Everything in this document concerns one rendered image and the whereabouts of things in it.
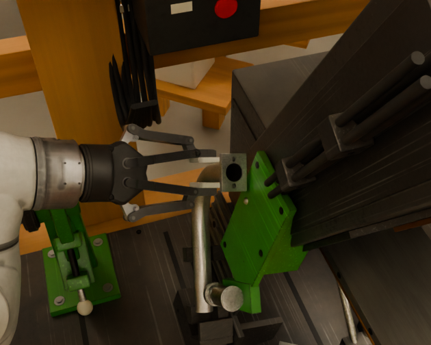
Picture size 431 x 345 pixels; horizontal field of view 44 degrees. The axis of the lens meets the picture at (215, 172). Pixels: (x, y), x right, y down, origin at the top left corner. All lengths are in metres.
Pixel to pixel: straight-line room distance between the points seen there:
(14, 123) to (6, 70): 1.88
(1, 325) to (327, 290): 0.63
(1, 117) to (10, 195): 2.32
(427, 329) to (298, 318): 0.30
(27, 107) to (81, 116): 2.00
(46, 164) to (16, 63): 0.39
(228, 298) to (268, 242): 0.12
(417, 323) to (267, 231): 0.24
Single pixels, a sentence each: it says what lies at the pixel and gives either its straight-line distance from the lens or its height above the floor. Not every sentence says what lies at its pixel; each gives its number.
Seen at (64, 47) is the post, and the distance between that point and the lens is 0.89.
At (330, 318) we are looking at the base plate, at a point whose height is 0.90.
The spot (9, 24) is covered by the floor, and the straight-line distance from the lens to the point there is 3.68.
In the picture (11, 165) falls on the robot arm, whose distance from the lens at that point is 0.64.
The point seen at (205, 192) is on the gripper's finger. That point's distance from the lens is 0.77.
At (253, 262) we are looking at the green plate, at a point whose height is 1.14.
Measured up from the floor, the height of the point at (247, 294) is 1.10.
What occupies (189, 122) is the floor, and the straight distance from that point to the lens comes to 2.72.
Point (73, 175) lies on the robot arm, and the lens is 0.66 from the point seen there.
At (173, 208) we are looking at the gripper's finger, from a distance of 0.74.
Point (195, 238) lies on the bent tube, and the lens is 0.90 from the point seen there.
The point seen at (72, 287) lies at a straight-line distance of 0.98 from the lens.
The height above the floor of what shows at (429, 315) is 1.13.
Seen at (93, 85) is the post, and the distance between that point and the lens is 0.94.
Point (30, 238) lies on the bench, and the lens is 1.21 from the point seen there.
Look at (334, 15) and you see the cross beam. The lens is 1.15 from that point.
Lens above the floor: 1.80
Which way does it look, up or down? 47 degrees down
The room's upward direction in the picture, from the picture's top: straight up
